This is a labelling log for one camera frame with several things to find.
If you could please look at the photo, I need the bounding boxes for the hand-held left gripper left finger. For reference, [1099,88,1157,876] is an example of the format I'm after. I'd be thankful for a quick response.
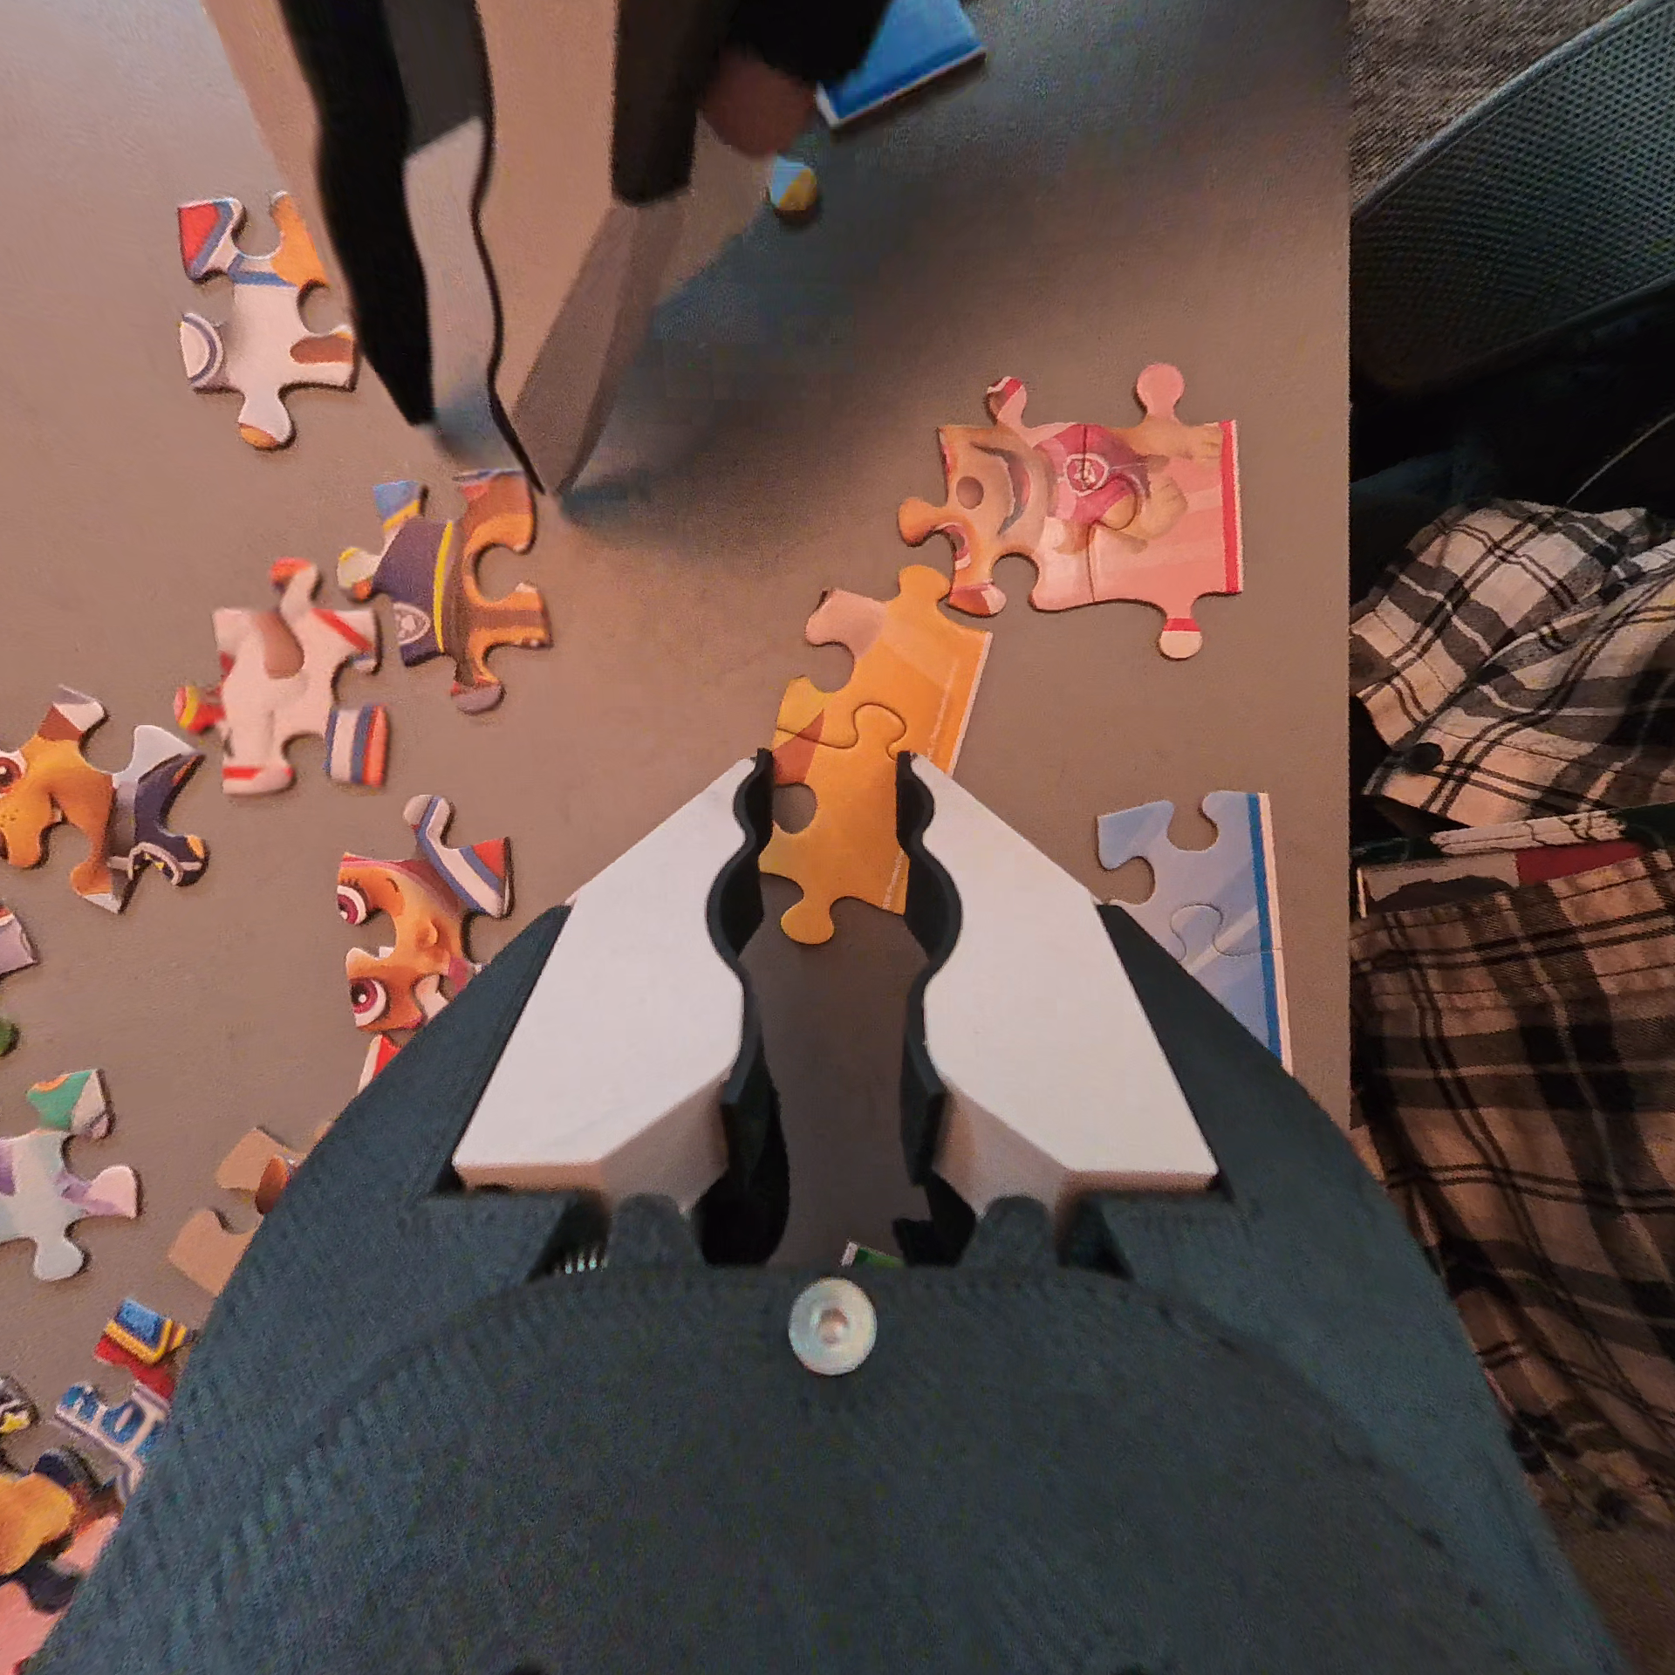
[453,750,794,1265]

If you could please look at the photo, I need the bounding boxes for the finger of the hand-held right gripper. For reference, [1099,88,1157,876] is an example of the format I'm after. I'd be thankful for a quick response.
[445,0,688,499]
[201,0,443,429]

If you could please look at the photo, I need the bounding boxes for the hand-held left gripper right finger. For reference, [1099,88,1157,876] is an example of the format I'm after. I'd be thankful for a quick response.
[895,752,1222,1265]

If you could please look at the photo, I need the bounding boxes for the white puzzle piece orange knob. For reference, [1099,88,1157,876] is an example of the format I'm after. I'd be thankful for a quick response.
[176,194,357,451]

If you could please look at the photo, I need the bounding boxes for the blue uniform dog puzzle piece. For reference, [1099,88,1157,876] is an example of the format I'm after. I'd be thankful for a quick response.
[337,471,552,715]

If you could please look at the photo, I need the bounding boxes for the pink dog puzzle section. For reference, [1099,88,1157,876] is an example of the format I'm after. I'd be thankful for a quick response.
[899,364,1242,661]

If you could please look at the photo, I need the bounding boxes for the pile of puzzle pieces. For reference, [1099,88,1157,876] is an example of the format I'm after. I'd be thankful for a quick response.
[0,1297,197,1654]

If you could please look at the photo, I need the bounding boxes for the grey desk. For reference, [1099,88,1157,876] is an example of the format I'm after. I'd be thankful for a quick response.
[0,0,1352,1675]

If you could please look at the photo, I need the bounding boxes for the blue sky puzzle section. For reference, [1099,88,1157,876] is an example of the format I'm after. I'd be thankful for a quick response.
[1097,792,1292,1073]

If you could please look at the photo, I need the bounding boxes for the blue edge puzzle piece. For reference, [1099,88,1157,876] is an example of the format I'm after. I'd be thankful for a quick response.
[818,0,985,130]

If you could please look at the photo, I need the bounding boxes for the plaid clothing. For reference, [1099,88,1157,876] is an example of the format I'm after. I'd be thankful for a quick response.
[1348,503,1675,1534]

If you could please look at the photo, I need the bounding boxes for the white purple teal puzzle piece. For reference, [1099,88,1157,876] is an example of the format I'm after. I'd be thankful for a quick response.
[0,1071,140,1283]

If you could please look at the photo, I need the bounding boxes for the brown dog navy puzzle piece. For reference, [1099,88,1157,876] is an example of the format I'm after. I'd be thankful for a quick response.
[0,687,209,914]

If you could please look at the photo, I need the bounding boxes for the green purple joined puzzle pieces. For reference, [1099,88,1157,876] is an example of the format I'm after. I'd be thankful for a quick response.
[0,904,38,1062]

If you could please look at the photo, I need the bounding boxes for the grey fabric seat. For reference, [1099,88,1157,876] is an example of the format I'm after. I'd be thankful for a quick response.
[1348,0,1675,395]

